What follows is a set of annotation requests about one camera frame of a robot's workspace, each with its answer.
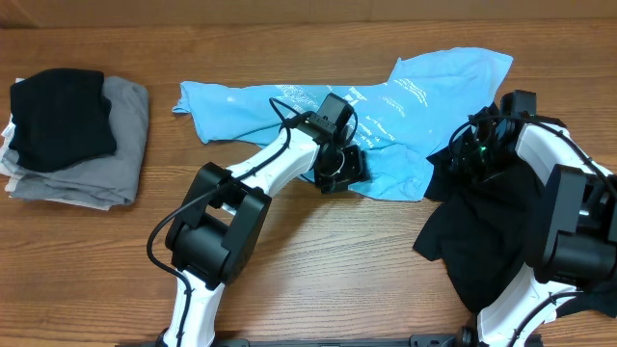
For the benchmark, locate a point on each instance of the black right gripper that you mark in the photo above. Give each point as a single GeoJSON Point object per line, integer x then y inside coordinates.
{"type": "Point", "coordinates": [462, 160]}

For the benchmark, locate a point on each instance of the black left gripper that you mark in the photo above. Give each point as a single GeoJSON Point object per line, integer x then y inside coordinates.
{"type": "Point", "coordinates": [354, 169]}

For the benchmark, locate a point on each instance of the light blue t-shirt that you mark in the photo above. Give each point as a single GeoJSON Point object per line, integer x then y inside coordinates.
{"type": "Point", "coordinates": [398, 123]}

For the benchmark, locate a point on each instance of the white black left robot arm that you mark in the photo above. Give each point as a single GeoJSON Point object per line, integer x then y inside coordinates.
{"type": "Point", "coordinates": [213, 234]}

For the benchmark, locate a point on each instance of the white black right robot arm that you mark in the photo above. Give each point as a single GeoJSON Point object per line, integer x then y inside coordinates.
{"type": "Point", "coordinates": [571, 239]}

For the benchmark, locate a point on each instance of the black shirt pile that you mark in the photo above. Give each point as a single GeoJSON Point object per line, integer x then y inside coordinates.
{"type": "Point", "coordinates": [479, 229]}

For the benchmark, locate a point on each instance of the folded grey garment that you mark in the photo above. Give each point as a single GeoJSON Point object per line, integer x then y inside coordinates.
{"type": "Point", "coordinates": [106, 181]}

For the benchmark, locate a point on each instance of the folded black garment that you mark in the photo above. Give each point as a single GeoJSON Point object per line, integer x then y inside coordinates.
{"type": "Point", "coordinates": [61, 118]}

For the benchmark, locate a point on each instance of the folded white garment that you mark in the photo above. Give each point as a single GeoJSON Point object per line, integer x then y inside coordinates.
{"type": "Point", "coordinates": [9, 157]}

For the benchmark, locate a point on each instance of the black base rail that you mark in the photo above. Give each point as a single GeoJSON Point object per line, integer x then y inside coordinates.
{"type": "Point", "coordinates": [337, 342]}

